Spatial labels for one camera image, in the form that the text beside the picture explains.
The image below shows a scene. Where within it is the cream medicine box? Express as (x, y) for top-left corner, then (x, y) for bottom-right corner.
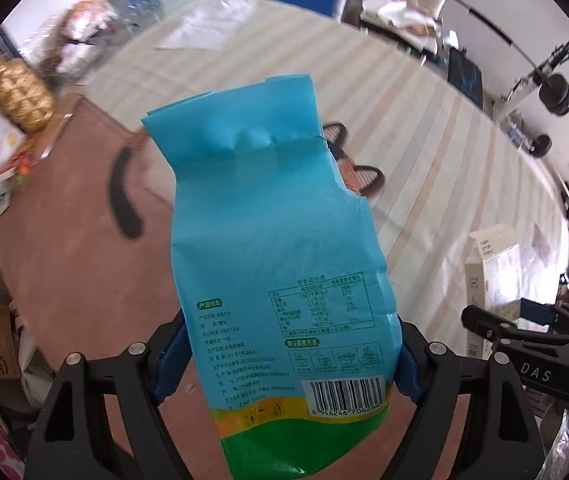
(463, 223), (523, 360)

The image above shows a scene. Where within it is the silver blister pack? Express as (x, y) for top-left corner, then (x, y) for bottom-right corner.
(536, 410), (569, 480)

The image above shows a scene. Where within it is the blue green snack bag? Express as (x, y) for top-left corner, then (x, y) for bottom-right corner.
(143, 76), (401, 479)

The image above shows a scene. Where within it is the brown mat label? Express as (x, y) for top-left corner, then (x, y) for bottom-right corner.
(531, 223), (551, 266)

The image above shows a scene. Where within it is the pink patterned cloth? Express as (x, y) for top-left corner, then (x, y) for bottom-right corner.
(0, 431), (25, 480)

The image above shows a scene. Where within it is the barbell weight rack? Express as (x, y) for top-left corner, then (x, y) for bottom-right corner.
(443, 0), (569, 221)

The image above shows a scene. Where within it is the gold embossed bottle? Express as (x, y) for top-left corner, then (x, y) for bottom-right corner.
(0, 58), (56, 134)

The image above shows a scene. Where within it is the clear plastic bag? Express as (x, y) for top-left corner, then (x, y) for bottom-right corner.
(156, 0), (257, 51)

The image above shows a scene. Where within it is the white padded chair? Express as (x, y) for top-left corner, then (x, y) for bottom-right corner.
(360, 0), (447, 55)

